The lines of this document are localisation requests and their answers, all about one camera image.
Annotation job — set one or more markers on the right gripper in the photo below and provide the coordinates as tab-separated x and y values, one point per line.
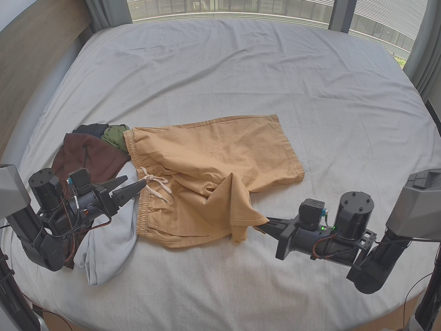
306	241

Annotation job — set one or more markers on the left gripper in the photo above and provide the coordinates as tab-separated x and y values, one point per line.
94	202

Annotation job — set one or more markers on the tan shorts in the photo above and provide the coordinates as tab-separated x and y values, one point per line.
213	157

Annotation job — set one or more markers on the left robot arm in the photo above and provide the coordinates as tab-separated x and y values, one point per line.
44	191

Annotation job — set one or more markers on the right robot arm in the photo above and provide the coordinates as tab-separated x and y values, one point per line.
355	212

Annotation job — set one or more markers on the bed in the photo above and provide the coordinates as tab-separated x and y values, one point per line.
241	64

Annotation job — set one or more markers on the brown garment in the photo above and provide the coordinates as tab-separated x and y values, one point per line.
93	157

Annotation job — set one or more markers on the pale blue garment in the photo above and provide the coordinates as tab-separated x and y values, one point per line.
110	240

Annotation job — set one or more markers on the green garment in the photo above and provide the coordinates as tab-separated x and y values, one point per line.
115	136

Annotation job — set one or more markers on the black garment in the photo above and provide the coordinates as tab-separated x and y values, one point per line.
89	130

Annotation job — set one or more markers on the grey-green curtain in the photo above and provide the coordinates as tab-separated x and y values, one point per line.
427	47
103	2

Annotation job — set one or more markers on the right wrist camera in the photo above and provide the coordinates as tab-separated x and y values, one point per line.
311	212

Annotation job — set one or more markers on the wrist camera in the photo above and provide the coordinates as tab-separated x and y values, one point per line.
311	212
80	179

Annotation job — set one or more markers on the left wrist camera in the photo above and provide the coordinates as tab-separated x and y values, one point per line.
80	179

